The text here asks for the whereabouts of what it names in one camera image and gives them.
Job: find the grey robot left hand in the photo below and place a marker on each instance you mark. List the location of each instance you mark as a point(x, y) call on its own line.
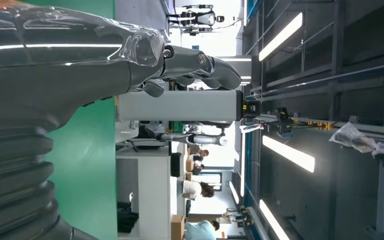
point(46, 76)

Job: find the white square pillar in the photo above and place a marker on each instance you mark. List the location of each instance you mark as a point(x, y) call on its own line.
point(178, 106)

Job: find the white cabinet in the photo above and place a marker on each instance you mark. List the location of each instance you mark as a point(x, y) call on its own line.
point(152, 185)

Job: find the black chair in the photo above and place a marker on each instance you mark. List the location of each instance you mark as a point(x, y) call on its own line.
point(175, 165)

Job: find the black bag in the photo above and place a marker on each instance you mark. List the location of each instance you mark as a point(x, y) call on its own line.
point(127, 218)

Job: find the person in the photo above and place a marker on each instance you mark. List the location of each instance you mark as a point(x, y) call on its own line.
point(195, 149)
point(192, 189)
point(198, 232)

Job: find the white black humanoid robot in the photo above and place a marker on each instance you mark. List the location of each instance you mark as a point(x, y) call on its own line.
point(207, 18)

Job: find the brown cardboard box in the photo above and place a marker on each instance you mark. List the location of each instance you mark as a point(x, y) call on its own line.
point(177, 228)

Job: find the narrow ceiling light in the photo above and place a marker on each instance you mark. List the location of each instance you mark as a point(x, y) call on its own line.
point(234, 192)

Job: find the long ceiling light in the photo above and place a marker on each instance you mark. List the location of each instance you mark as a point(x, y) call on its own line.
point(288, 154)
point(271, 218)
point(281, 36)

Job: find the black yellow overhead hoist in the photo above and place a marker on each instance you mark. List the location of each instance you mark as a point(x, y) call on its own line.
point(283, 119)

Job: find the clear plastic bag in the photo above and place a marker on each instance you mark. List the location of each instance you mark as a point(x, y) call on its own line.
point(351, 137)

